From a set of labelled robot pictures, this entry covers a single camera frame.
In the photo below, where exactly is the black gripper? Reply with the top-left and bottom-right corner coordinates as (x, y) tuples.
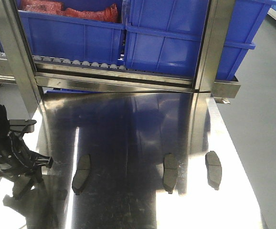
(0, 104), (53, 200)

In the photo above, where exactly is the grey brake pad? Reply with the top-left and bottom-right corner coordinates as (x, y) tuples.
(205, 151), (223, 190)
(162, 154), (179, 194)
(72, 154), (91, 195)

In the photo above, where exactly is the roller conveyor track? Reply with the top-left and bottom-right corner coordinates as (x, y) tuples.
(32, 55), (126, 70)

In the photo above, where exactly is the left blue plastic bin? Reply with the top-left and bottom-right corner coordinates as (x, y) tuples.
(16, 0), (125, 64)

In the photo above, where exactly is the blue plastic bin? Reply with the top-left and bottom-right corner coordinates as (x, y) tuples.
(16, 0), (125, 64)
(124, 0), (276, 80)

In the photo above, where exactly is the red mesh bag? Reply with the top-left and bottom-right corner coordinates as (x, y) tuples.
(21, 0), (118, 23)

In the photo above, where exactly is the right blue plastic bin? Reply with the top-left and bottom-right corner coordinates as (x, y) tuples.
(124, 0), (276, 80)

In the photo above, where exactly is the stainless steel rack frame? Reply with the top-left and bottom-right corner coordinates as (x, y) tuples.
(0, 0), (240, 115)

